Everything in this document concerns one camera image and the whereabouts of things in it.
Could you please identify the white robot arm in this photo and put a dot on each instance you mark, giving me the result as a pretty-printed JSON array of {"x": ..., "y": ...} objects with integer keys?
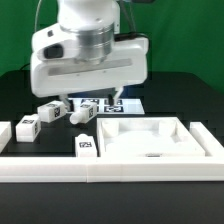
[{"x": 84, "y": 51}]

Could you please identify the white square tabletop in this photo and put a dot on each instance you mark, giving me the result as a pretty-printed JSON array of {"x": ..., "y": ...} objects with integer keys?
[{"x": 145, "y": 137}]

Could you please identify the white U-shaped obstacle fence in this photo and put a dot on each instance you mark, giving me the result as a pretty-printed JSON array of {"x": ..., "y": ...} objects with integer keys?
[{"x": 107, "y": 169}]

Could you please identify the white marker sheet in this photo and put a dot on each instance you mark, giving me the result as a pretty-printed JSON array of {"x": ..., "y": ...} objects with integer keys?
[{"x": 123, "y": 106}]

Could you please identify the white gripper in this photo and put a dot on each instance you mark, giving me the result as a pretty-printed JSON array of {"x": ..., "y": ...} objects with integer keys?
[{"x": 126, "y": 65}]

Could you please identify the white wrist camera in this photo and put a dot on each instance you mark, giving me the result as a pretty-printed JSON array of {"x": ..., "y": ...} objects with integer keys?
[{"x": 53, "y": 43}]

